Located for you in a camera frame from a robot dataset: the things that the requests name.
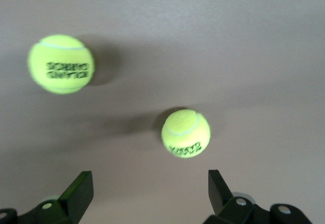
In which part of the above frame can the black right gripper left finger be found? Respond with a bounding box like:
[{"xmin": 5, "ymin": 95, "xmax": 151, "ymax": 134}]
[{"xmin": 0, "ymin": 171, "xmax": 94, "ymax": 224}]

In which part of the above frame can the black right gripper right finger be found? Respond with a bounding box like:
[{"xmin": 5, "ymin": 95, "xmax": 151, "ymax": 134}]
[{"xmin": 204, "ymin": 169, "xmax": 313, "ymax": 224}]

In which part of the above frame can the yellow-green tennis ball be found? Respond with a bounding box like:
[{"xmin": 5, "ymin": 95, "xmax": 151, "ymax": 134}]
[
  {"xmin": 160, "ymin": 109, "xmax": 211, "ymax": 160},
  {"xmin": 27, "ymin": 34, "xmax": 96, "ymax": 94}
]

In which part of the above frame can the brown table mat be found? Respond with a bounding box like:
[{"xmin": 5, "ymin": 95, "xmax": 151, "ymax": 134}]
[{"xmin": 0, "ymin": 0, "xmax": 325, "ymax": 224}]

